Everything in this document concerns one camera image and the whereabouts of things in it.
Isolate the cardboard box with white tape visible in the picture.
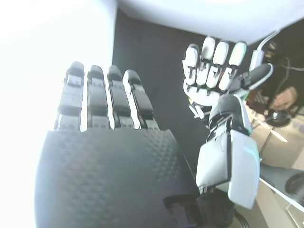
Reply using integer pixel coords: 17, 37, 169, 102
247, 104, 304, 168

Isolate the grey USB adapter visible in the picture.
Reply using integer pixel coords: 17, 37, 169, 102
250, 48, 265, 69

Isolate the thin white cable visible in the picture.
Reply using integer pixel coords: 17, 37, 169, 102
257, 30, 280, 52

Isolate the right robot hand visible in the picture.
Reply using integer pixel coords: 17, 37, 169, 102
34, 60, 261, 228

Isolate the black rounded device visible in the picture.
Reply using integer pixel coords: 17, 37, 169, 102
267, 111, 291, 127

